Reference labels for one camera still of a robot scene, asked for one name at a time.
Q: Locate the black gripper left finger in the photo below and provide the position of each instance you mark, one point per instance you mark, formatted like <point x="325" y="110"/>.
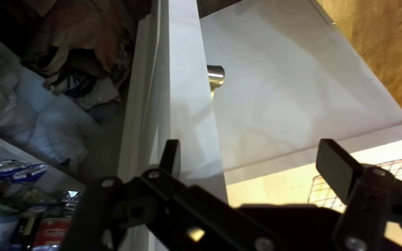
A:
<point x="170" y="155"/>

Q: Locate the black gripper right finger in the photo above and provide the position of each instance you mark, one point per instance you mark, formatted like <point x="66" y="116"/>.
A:
<point x="338" y="165"/>

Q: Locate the white panel door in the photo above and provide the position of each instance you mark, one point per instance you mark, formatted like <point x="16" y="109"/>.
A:
<point x="177" y="92"/>

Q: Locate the striped dish towel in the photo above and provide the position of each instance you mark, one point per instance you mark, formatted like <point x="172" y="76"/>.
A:
<point x="391" y="168"/>

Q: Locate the white kitchen counter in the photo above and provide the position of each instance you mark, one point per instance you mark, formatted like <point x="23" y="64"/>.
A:
<point x="293" y="84"/>

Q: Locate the white plastic bag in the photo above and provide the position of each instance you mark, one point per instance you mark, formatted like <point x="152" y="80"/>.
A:
<point x="48" y="126"/>

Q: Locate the red food can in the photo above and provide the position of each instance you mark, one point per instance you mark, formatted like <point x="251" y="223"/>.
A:
<point x="52" y="232"/>

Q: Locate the blue food package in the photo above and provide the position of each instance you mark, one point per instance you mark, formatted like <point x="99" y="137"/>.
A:
<point x="20" y="170"/>

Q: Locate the brown paper bag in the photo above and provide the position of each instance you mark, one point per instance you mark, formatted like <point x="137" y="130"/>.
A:
<point x="70" y="32"/>

